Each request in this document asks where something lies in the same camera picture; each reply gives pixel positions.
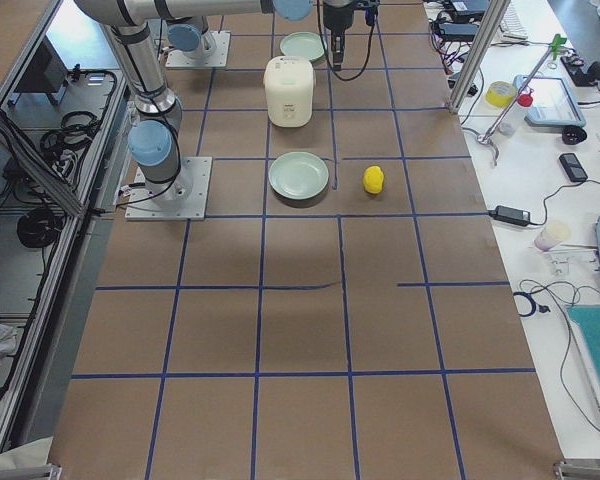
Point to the yellow tape roll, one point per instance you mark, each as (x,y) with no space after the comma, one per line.
(500,94)

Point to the green plate near arm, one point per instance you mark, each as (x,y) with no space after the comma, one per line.
(307,45)
(298,175)

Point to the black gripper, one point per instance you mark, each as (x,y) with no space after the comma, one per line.
(338,18)

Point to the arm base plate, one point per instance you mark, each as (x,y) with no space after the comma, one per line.
(191,49)
(185,199)

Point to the black power adapter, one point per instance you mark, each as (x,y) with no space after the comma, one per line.
(510,215)

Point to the yellow toy potato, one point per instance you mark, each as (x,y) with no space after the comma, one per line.
(373,180)

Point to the black round cap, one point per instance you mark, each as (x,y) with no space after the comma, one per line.
(573,135)

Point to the blue teach pendant tablet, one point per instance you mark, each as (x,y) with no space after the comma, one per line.
(554,105)

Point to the aluminium frame post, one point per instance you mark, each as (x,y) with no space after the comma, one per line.
(488,27)

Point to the black phone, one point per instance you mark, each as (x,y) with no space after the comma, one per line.
(573,168)

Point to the cream rice cooker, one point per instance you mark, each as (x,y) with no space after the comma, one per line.
(289,83)

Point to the metal rod stand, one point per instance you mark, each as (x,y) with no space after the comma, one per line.
(555,47)

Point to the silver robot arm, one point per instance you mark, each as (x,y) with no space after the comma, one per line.
(125,24)

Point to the plastic cup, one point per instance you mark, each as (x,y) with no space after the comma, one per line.
(554,232)

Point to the squeeze bottle red cap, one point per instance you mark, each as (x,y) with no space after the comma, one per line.
(516,115)

